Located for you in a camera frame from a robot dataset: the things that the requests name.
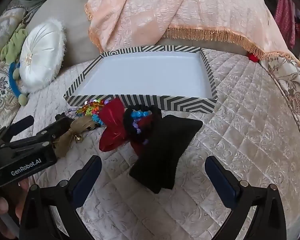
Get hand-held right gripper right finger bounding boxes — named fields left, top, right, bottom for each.
left=204, top=156, right=287, bottom=240

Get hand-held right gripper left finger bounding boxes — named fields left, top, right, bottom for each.
left=19, top=155, right=102, bottom=240

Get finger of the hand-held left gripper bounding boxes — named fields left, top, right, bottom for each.
left=0, top=116, right=35, bottom=147
left=5, top=116, right=73, bottom=148

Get tan leopard bow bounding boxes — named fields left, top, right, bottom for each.
left=51, top=116, right=98, bottom=158

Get lilac woven bracelet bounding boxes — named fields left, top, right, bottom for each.
left=66, top=107, right=81, bottom=118

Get rainbow flower bead bracelet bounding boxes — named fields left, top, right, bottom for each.
left=76, top=99, right=115, bottom=128

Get red velvet bow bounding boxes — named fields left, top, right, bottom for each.
left=98, top=98, right=154, bottom=159

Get black fabric bow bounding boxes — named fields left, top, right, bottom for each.
left=129, top=114, right=203, bottom=194

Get black scrunchie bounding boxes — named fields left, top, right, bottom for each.
left=122, top=105, right=163, bottom=145

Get purple bead bracelet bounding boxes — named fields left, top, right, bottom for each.
left=132, top=120, right=150, bottom=146

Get blue bead bracelet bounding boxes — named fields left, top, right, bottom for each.
left=130, top=109, right=151, bottom=121

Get striped cardboard tray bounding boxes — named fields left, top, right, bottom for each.
left=63, top=44, right=218, bottom=113

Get person's left hand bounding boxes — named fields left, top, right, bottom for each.
left=0, top=179, right=30, bottom=239

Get floral embroidered pillow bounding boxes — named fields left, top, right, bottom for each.
left=0, top=7, right=25, bottom=133

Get white round satin cushion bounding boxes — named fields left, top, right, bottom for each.
left=19, top=17, right=65, bottom=94

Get green plush toy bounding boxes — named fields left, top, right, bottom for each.
left=0, top=27, right=29, bottom=63

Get cream floral embroidered cover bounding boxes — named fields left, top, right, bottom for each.
left=260, top=55, right=300, bottom=140

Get peach fringed blanket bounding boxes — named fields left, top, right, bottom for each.
left=84, top=0, right=300, bottom=68

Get pink dotted garment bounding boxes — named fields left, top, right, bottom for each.
left=274, top=0, right=297, bottom=49

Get blue plush ring toy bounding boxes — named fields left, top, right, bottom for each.
left=9, top=61, right=29, bottom=105

